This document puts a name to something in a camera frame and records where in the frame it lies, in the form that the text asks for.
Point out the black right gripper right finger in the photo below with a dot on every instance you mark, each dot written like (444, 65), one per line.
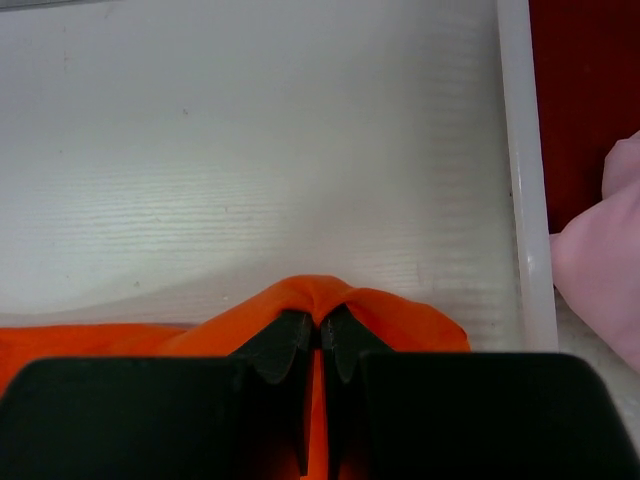
(393, 415)

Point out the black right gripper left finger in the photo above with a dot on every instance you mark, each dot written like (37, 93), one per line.
(243, 416)

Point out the orange t shirt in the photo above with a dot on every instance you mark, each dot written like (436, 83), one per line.
(405, 325)

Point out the white plastic basket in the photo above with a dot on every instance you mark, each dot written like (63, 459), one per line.
(523, 130)

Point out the pink t shirt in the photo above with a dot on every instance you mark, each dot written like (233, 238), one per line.
(595, 258)

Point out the dark red t shirt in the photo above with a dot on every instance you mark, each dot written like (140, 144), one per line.
(586, 59)

